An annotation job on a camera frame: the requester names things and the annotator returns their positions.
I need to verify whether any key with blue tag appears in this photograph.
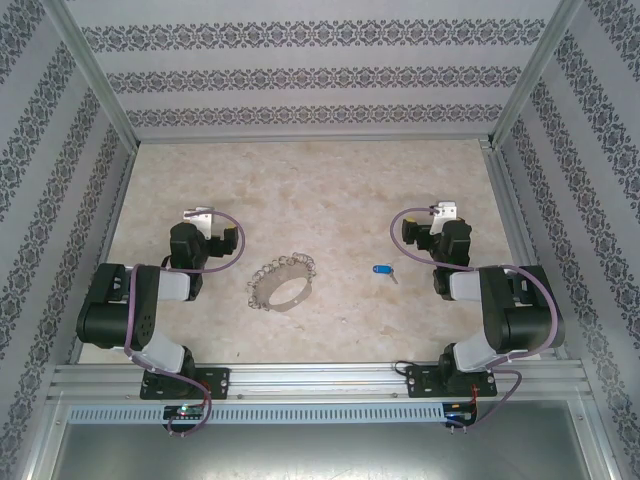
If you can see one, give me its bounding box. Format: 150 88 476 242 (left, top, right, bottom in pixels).
371 263 400 285

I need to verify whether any metal band with split rings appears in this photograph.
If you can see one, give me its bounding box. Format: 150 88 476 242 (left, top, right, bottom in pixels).
245 251 318 314

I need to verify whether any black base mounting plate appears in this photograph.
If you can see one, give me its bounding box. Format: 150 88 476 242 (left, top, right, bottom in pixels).
139 367 231 401
405 364 499 400

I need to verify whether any small circuit board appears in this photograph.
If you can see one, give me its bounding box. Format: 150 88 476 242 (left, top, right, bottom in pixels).
443 402 479 424
163 404 207 420

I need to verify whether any grey metal sheet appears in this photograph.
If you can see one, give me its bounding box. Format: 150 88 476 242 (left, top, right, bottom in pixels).
47 422 601 480

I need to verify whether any purple cable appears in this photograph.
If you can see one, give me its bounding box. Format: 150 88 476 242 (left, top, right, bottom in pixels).
390 206 562 430
123 211 246 437

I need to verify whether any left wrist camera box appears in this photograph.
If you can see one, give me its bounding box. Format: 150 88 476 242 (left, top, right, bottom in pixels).
182 204 217 236

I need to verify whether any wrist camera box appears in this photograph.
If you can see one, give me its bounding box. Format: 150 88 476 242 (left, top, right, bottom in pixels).
430 201 460 224
182 204 217 236

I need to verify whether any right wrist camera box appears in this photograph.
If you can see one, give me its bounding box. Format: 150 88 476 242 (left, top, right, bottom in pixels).
430 201 460 224

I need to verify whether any aluminium frame rail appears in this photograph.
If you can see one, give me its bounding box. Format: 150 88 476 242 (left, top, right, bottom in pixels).
133 133 496 146

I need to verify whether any wide aluminium base rail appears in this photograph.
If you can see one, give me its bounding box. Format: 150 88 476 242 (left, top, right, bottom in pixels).
49 363 589 401

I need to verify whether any slotted grey cable duct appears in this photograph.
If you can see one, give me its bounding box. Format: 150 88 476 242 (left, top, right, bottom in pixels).
67 402 446 426

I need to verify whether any aluminium frame post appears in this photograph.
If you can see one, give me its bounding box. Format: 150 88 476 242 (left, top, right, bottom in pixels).
39 0 140 147
488 0 585 146

